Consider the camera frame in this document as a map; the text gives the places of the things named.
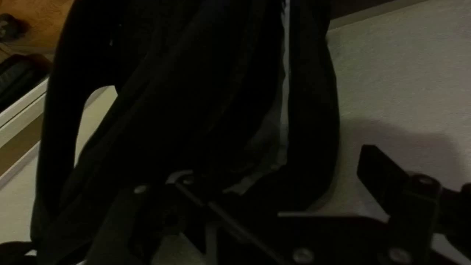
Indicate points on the black backpack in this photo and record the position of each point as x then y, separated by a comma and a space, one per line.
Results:
145, 89

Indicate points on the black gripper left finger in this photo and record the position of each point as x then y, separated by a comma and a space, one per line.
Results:
189, 207

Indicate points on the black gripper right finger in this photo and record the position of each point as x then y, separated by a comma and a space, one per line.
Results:
418, 208

